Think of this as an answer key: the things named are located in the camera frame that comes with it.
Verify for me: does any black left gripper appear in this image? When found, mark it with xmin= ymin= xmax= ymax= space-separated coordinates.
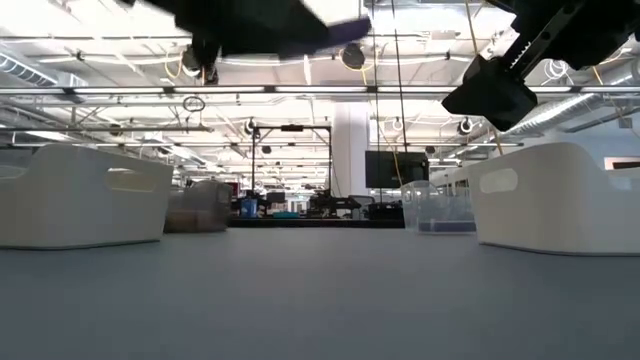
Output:
xmin=172 ymin=0 xmax=347 ymax=59

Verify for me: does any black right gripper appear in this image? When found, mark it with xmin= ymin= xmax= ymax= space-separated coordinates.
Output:
xmin=441 ymin=0 xmax=640 ymax=133

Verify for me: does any long ceiling light bar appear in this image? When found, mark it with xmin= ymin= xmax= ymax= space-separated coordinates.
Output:
xmin=0 ymin=85 xmax=640 ymax=96

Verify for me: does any white building pillar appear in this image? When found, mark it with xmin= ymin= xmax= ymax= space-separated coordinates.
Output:
xmin=332 ymin=103 xmax=371 ymax=199

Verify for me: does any clear plastic bin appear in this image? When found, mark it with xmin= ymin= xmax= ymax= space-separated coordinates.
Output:
xmin=399 ymin=180 xmax=477 ymax=236

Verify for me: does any black monitor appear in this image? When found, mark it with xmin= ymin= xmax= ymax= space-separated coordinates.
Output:
xmin=364 ymin=150 xmax=430 ymax=190

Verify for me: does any white plastic bin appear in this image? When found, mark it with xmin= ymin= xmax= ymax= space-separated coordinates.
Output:
xmin=466 ymin=141 xmax=640 ymax=257
xmin=0 ymin=144 xmax=175 ymax=250

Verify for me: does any black machine on bench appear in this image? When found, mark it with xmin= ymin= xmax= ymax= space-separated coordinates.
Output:
xmin=306 ymin=192 xmax=363 ymax=218

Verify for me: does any dark grey plastic bin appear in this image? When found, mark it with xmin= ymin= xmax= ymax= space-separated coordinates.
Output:
xmin=163 ymin=179 xmax=233 ymax=234

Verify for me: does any black ceiling cable reel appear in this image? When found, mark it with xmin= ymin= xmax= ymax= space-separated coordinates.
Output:
xmin=341 ymin=43 xmax=367 ymax=71
xmin=180 ymin=44 xmax=220 ymax=86

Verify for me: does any black metal frame rig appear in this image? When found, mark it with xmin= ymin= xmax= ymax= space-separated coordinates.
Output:
xmin=251 ymin=124 xmax=334 ymax=206

